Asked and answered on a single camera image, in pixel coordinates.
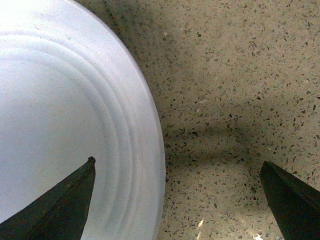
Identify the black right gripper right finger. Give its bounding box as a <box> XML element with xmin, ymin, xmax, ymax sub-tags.
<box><xmin>259</xmin><ymin>161</ymin><xmax>320</xmax><ymax>240</ymax></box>

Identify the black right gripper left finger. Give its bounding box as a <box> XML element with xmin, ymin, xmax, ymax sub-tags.
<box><xmin>0</xmin><ymin>156</ymin><xmax>96</xmax><ymax>240</ymax></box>

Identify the light blue plate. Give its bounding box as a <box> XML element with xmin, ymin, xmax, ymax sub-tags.
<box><xmin>0</xmin><ymin>0</ymin><xmax>166</xmax><ymax>240</ymax></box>

